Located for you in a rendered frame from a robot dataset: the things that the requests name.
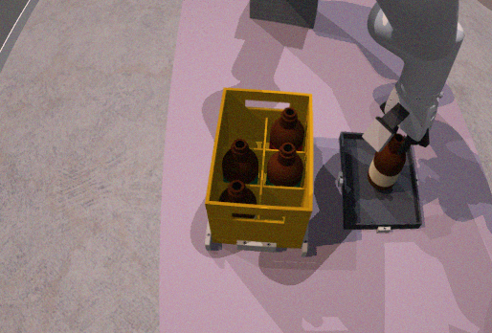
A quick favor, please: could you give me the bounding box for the brown glass bottle with beige label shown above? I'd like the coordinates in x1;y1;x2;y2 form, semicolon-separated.
368;133;406;190

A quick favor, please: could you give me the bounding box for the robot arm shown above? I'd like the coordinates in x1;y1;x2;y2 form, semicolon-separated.
362;0;464;152

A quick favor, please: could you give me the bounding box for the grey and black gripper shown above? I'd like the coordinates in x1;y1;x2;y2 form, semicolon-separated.
380;80;439;155

